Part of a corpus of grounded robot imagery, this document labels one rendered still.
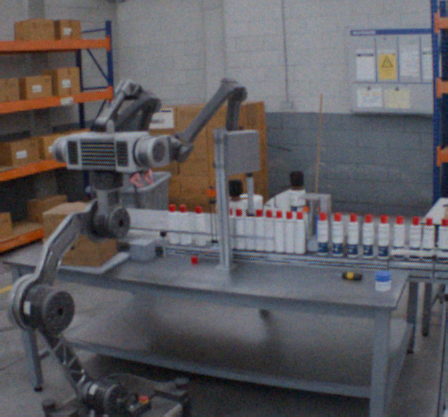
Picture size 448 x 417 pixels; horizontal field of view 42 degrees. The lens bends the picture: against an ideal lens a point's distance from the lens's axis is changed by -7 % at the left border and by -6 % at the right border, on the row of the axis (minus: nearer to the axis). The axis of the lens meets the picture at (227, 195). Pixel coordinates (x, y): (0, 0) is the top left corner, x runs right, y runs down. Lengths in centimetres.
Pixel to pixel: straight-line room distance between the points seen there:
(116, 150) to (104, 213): 30
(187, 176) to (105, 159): 415
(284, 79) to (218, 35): 109
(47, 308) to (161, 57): 657
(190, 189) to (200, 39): 240
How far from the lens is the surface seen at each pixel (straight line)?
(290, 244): 297
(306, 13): 759
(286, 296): 258
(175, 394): 296
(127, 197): 538
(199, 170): 663
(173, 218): 320
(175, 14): 852
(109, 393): 279
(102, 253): 308
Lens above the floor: 177
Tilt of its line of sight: 12 degrees down
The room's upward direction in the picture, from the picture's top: 3 degrees counter-clockwise
